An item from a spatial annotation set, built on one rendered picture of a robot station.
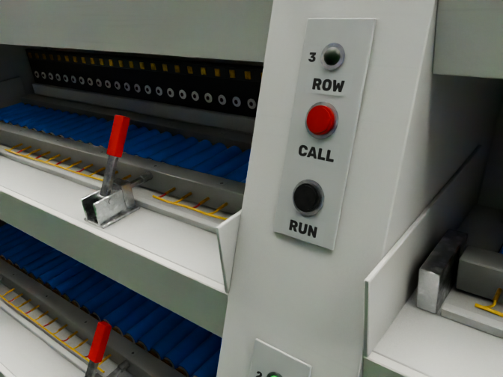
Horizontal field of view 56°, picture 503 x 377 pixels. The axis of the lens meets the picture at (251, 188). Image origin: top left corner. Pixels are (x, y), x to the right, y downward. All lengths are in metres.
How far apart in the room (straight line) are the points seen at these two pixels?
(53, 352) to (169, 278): 0.26
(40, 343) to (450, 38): 0.51
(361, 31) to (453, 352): 0.17
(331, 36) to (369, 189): 0.08
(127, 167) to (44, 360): 0.23
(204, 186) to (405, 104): 0.21
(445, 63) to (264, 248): 0.14
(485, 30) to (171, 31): 0.21
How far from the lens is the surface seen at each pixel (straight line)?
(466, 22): 0.25
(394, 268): 0.26
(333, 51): 0.26
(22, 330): 0.64
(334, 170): 0.26
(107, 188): 0.42
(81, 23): 0.45
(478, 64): 0.26
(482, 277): 0.31
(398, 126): 0.25
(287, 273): 0.28
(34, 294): 0.65
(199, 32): 0.34
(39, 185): 0.53
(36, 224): 0.51
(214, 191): 0.39
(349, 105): 0.26
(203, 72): 0.53
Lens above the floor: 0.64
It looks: 9 degrees down
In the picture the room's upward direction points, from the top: 9 degrees clockwise
